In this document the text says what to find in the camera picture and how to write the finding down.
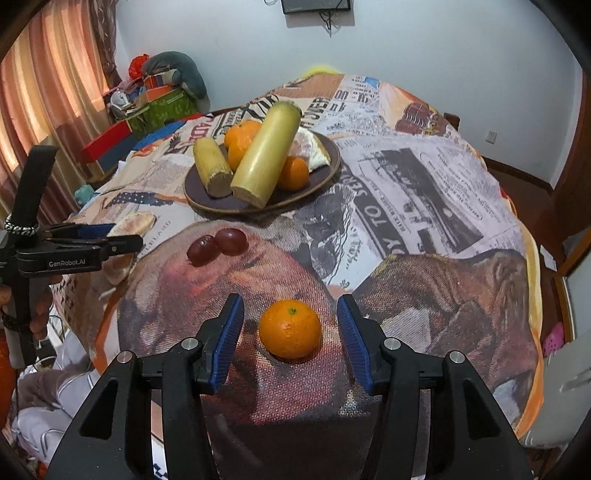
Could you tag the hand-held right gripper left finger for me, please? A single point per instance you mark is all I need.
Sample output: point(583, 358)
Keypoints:
point(226, 341)

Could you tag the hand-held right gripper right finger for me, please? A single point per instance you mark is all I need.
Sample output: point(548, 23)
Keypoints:
point(353, 341)

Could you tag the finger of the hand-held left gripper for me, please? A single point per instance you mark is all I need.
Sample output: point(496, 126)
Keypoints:
point(92, 229)
point(122, 244)

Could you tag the pomelo piece with peel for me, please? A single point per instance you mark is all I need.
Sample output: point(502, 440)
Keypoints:
point(134, 224)

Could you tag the small tangerine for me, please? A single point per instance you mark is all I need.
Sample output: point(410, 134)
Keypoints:
point(293, 174)
point(290, 328)

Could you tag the short yellow sugarcane piece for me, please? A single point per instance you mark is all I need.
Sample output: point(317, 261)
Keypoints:
point(212, 168)

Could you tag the dark purple plate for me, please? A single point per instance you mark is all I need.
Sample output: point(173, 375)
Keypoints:
point(318, 184)

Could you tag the large orange with sticker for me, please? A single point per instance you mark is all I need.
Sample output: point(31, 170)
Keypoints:
point(242, 133)

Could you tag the long pale sugarcane piece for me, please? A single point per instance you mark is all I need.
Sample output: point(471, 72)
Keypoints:
point(268, 152)

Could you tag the peeled pomelo segment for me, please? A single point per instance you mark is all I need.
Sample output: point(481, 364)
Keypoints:
point(310, 150)

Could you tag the person's left hand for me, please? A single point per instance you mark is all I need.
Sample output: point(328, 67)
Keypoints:
point(41, 309)

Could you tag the teal cloth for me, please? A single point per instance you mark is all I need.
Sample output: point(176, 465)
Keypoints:
point(85, 194)

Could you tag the red grape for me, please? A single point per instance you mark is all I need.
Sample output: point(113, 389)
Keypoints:
point(231, 241)
point(203, 251)

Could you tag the orange striped curtain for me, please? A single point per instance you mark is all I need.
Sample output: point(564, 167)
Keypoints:
point(51, 92)

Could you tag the newspaper print blanket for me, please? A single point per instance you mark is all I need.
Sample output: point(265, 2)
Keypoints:
point(415, 230)

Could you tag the green storage box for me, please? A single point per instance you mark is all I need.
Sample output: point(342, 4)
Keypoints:
point(159, 110)

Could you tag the red plastic bag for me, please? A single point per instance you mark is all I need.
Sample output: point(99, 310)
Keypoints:
point(138, 64)

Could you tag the pink slipper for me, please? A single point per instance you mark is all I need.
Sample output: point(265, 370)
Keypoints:
point(554, 339)

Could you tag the white cloth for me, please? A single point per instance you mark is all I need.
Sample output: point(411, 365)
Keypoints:
point(41, 429)

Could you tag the wooden bed post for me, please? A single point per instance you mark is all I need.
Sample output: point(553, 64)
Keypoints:
point(451, 120)

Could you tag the small black wall monitor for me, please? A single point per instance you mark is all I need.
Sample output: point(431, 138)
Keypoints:
point(316, 4)

